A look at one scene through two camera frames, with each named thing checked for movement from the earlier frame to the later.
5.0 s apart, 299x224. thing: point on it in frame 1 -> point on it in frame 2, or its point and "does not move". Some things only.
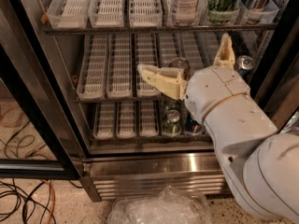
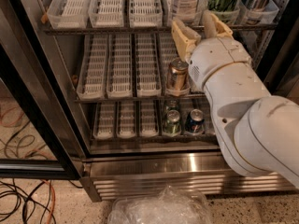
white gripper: x=214 y=90 -> x=218 y=58
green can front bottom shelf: x=173 y=127 does not move
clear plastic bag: x=169 y=205 does not move
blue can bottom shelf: x=192 y=125 does not move
